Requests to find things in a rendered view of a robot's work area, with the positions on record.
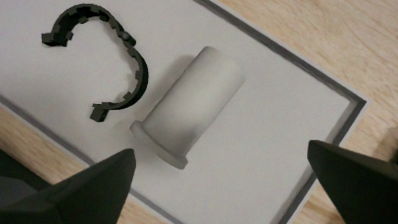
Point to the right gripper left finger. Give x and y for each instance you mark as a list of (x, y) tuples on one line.
[(95, 195)]

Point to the grey tube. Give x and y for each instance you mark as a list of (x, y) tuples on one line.
[(189, 107)]

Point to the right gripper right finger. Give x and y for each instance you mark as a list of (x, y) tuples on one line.
[(363, 189)]

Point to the light grey flat tray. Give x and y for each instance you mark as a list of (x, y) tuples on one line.
[(249, 167)]

